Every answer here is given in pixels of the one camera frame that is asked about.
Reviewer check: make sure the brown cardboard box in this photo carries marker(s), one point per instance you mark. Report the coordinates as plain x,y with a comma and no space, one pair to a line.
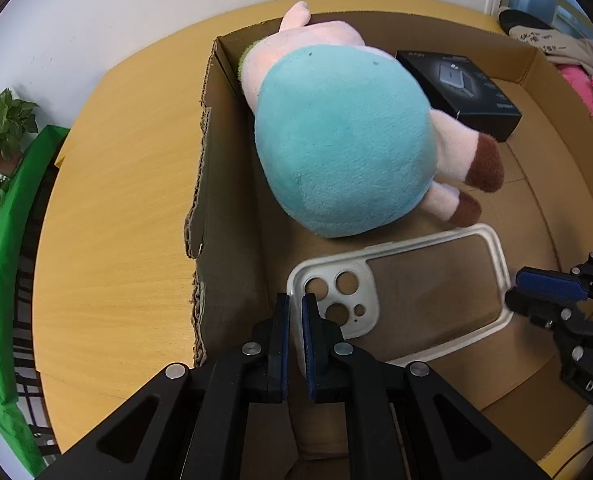
236,240

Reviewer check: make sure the pink and teal plush pig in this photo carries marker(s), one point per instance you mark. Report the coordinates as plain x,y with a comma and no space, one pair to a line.
341,140

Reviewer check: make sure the white phone case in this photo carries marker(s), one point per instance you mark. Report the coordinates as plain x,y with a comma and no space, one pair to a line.
326,267

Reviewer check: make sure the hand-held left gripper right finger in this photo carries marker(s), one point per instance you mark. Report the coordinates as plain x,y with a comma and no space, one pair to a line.
310,350

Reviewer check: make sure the large potted green plant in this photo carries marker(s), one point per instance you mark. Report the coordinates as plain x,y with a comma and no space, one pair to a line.
1,125

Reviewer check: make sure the black product box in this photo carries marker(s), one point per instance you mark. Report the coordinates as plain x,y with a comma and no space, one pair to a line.
466,90

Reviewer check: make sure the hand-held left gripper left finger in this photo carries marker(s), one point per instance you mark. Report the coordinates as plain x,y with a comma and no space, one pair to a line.
284,350

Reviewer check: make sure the pink plush toy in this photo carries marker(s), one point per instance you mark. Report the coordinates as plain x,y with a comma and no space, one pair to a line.
589,90

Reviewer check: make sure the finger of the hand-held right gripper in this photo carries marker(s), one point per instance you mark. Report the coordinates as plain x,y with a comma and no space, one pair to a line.
551,282
536,307

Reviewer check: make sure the beige printed cloth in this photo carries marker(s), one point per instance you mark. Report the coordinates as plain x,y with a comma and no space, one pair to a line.
551,42

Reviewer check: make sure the black metal table frame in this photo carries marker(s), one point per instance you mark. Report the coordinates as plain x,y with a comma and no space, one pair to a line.
29,320

